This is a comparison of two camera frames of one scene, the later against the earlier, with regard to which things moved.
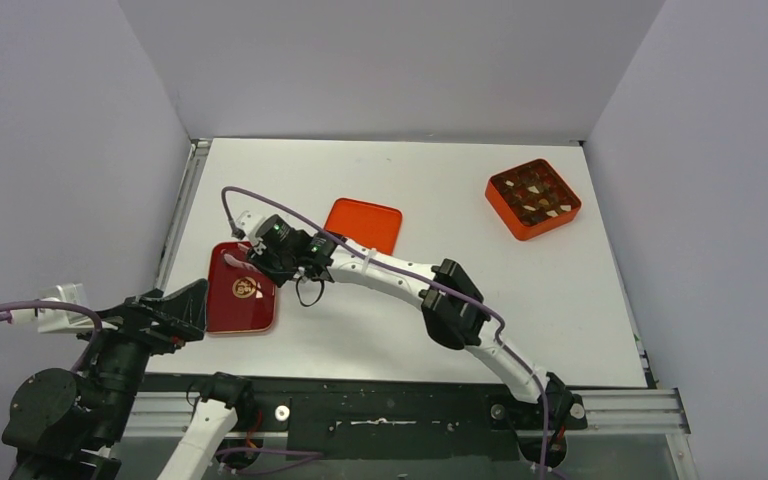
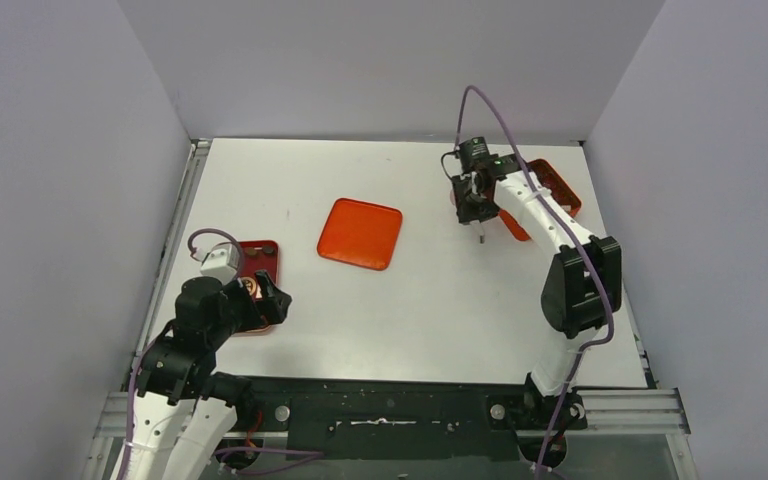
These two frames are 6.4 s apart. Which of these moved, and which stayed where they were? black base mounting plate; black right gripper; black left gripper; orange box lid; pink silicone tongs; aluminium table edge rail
Moved: pink silicone tongs; black left gripper; black right gripper
Stayed: orange box lid; aluminium table edge rail; black base mounting plate
